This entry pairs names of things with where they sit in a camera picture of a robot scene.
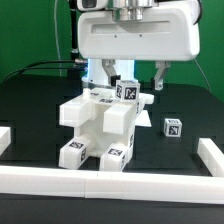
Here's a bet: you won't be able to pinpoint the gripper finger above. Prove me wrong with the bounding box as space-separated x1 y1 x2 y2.
102 59 121 87
153 61 170 91

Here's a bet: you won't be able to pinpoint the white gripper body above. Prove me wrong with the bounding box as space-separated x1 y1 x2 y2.
78 9 200 61

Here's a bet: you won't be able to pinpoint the white tagged cube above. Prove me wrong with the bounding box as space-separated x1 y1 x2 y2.
163 118 182 137
115 80 140 102

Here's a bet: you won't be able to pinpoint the white chair back frame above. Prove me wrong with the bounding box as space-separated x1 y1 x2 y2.
59 88 154 135

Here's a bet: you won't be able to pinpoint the white chair seat part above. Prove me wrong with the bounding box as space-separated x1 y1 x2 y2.
81 98 136 157

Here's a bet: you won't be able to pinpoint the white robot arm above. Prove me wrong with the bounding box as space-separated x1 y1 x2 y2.
77 0 202 90

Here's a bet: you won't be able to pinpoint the white U-shaped fence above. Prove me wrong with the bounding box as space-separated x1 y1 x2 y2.
0 138 224 204

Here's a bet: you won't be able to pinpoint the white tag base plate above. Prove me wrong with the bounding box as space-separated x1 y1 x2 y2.
135 110 151 127

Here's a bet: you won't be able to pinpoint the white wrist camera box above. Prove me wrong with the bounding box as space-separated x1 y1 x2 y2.
77 0 109 11

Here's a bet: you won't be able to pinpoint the black camera stand pole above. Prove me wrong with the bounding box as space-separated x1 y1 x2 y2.
67 0 79 60

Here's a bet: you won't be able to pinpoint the black cables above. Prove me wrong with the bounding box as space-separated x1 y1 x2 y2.
0 58 89 84

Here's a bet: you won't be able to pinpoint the white thin cable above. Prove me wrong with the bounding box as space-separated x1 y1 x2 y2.
53 0 64 78

